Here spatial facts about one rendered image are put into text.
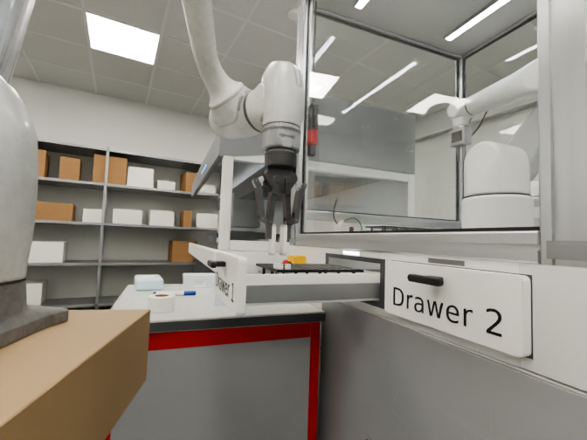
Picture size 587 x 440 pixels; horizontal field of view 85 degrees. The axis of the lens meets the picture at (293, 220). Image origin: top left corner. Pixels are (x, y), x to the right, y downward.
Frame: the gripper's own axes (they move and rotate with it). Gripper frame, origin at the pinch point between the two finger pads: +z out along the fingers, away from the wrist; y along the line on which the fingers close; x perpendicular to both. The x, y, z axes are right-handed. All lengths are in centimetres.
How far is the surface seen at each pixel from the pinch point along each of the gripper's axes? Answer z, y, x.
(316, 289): 10.2, 6.6, -7.5
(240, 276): 7.1, -10.3, -9.2
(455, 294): 8.0, 21.2, -29.9
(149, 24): -184, -47, 227
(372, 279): 8.4, 21.0, -7.2
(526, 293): 6.1, 21.9, -40.6
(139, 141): -130, -66, 417
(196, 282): 18, -12, 64
